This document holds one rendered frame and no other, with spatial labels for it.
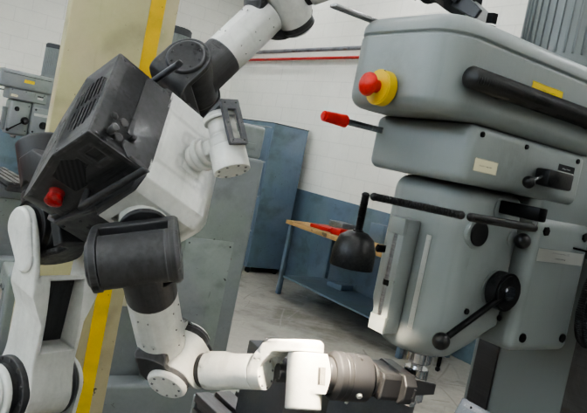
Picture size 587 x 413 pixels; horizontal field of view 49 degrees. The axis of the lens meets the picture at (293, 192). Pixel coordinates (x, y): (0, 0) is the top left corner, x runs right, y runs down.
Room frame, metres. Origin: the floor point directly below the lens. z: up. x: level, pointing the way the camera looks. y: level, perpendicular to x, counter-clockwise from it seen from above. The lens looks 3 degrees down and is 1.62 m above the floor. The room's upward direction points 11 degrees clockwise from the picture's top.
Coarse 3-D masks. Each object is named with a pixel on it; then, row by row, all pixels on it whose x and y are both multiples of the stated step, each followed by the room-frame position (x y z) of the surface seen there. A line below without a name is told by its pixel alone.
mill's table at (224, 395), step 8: (200, 392) 1.67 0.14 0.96; (208, 392) 1.68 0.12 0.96; (216, 392) 1.70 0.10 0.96; (224, 392) 1.71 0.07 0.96; (232, 392) 1.75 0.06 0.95; (200, 400) 1.64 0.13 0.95; (208, 400) 1.63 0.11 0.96; (216, 400) 1.64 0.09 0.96; (224, 400) 1.66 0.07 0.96; (232, 400) 1.66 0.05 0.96; (192, 408) 1.67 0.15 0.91; (200, 408) 1.65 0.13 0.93; (208, 408) 1.60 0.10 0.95; (216, 408) 1.59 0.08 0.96; (224, 408) 1.60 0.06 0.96; (232, 408) 1.62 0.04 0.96
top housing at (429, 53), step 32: (384, 32) 1.13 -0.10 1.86; (416, 32) 1.07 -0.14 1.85; (448, 32) 1.02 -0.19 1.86; (480, 32) 1.02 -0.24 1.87; (384, 64) 1.11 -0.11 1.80; (416, 64) 1.05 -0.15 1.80; (448, 64) 1.02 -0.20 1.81; (480, 64) 1.03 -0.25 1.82; (512, 64) 1.07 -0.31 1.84; (544, 64) 1.12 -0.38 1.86; (576, 64) 1.18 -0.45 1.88; (352, 96) 1.18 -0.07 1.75; (416, 96) 1.04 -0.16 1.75; (448, 96) 1.02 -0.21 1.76; (480, 96) 1.04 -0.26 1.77; (576, 96) 1.18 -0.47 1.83; (512, 128) 1.11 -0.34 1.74; (544, 128) 1.14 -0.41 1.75; (576, 128) 1.20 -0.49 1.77
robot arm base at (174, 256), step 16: (96, 224) 1.09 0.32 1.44; (112, 224) 1.09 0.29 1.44; (128, 224) 1.09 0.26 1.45; (144, 224) 1.09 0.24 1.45; (160, 224) 1.09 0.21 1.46; (176, 224) 1.08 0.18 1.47; (176, 240) 1.04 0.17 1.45; (176, 256) 1.03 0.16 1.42; (96, 272) 1.01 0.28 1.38; (176, 272) 1.03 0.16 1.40; (96, 288) 1.02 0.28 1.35
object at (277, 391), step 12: (252, 348) 1.57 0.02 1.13; (276, 384) 1.45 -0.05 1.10; (240, 396) 1.58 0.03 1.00; (252, 396) 1.53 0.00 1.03; (264, 396) 1.49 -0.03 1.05; (276, 396) 1.44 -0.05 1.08; (324, 396) 1.46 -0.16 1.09; (240, 408) 1.57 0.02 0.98; (252, 408) 1.52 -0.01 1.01; (264, 408) 1.48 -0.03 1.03; (276, 408) 1.43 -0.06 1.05; (324, 408) 1.46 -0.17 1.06
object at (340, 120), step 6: (324, 114) 1.15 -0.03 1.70; (330, 114) 1.15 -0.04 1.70; (336, 114) 1.16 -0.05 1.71; (342, 114) 1.17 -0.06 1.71; (324, 120) 1.15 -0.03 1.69; (330, 120) 1.16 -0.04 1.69; (336, 120) 1.16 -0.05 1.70; (342, 120) 1.17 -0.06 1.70; (348, 120) 1.17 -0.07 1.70; (354, 120) 1.19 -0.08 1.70; (342, 126) 1.18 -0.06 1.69; (354, 126) 1.19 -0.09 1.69; (360, 126) 1.20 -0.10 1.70; (366, 126) 1.21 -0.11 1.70; (372, 126) 1.22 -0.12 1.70; (378, 132) 1.23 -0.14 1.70
